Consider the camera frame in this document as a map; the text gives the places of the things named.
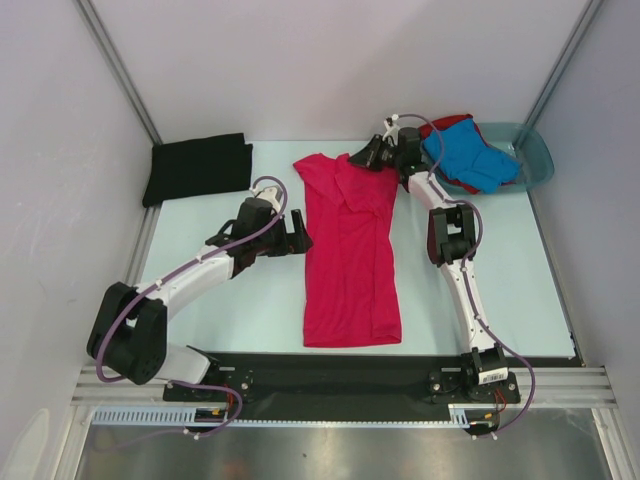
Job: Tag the right aluminium corner post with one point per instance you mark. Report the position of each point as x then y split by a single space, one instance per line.
578 34

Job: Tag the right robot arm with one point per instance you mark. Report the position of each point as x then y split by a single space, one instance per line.
451 243

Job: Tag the aluminium front rail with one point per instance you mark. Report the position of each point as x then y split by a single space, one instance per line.
129 405

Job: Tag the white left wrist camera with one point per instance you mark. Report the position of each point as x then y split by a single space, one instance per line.
273 194

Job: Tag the aluminium corner post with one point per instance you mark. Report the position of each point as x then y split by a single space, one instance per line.
116 65
578 34

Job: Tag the left aluminium corner post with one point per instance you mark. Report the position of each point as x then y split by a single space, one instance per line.
116 65

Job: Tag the red t shirt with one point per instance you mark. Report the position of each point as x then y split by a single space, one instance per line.
443 124

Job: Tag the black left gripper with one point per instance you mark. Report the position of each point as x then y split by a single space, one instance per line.
300 240

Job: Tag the pink t shirt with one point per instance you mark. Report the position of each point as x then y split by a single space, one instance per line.
351 296

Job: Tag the teal plastic basin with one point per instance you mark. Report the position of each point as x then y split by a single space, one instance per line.
526 146

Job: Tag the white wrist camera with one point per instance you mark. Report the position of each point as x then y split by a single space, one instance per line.
391 129
273 194

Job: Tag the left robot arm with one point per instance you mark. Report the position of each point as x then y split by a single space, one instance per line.
129 338

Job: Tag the folded black t shirt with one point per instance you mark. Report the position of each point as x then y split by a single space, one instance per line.
197 167

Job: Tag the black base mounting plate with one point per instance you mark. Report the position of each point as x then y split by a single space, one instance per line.
341 388

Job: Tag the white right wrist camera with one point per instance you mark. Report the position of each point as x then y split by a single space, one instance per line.
391 129

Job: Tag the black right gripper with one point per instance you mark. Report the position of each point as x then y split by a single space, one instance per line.
368 157

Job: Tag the blue t shirt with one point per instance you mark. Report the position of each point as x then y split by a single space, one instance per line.
464 155

